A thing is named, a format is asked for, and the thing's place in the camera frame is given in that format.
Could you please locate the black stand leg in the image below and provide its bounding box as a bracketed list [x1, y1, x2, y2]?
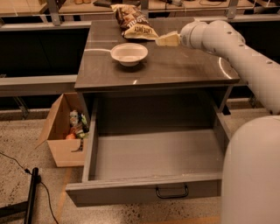
[0, 167, 40, 224]

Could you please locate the brown chip bag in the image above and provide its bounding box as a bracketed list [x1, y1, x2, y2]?
[111, 4, 158, 40]

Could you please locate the open grey top drawer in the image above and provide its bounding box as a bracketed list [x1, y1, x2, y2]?
[66, 94, 228, 207]

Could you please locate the white packaged item in box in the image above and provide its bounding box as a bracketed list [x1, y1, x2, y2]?
[69, 110, 79, 126]

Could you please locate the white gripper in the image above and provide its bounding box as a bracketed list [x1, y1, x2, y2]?
[155, 21, 207, 49]

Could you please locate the small orange fruit in box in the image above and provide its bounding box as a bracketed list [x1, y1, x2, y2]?
[66, 134, 76, 140]

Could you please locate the black floor cable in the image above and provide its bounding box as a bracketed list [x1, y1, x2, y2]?
[0, 151, 60, 224]

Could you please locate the black drawer handle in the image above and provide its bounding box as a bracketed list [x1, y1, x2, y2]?
[155, 185, 189, 200]

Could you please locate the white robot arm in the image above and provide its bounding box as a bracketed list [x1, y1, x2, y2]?
[156, 20, 280, 224]

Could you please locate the white paper bowl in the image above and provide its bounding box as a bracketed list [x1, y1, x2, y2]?
[110, 43, 148, 67]

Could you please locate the open cardboard box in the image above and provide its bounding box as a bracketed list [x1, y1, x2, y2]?
[36, 93, 88, 167]

